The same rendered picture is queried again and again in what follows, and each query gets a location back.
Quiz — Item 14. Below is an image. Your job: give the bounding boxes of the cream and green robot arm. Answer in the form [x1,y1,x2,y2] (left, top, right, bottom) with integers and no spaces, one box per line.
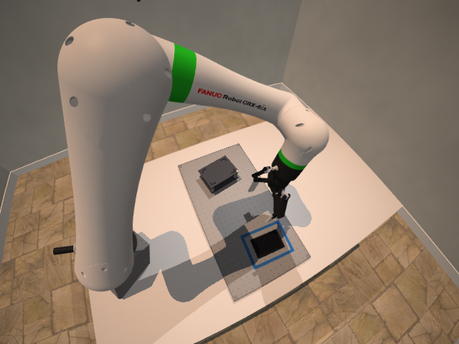
[53,18,329,292]

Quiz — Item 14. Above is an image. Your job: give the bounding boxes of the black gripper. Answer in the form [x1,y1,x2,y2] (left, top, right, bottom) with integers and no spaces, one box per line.
[248,166,290,223]

